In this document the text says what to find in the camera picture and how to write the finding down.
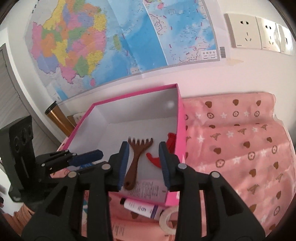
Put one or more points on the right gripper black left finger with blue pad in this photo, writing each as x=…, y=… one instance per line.
x=78, y=207

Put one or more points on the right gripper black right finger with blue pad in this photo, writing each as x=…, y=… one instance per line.
x=209, y=208

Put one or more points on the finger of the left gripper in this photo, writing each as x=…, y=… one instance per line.
x=79, y=170
x=65, y=158

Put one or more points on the brown wooden comb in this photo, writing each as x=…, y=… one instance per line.
x=139, y=147

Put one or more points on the white tape roll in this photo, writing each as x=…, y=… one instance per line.
x=164, y=219

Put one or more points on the red corkscrew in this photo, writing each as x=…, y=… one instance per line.
x=170, y=145

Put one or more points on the pink cosmetic tube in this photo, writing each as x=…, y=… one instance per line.
x=147, y=190

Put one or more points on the pink sleeved forearm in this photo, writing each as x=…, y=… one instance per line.
x=19, y=219

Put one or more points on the copper metal tumbler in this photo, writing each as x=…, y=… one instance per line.
x=55, y=114

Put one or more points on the grey door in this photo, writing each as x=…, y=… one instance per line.
x=14, y=106

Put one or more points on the pink open storage box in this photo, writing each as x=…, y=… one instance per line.
x=150, y=113

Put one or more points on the small white purple bottle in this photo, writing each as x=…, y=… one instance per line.
x=148, y=210

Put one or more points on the pink patterned tablecloth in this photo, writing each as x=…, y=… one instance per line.
x=238, y=136

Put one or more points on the colourful wall map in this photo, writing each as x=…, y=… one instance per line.
x=77, y=46

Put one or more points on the middle beige wall socket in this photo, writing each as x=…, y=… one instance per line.
x=268, y=34

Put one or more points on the beige wall socket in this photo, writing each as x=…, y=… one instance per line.
x=285, y=38
x=268, y=34
x=243, y=31

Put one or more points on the left beige wall socket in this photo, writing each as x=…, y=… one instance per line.
x=243, y=31

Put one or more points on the right beige wall socket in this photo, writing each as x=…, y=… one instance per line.
x=285, y=38

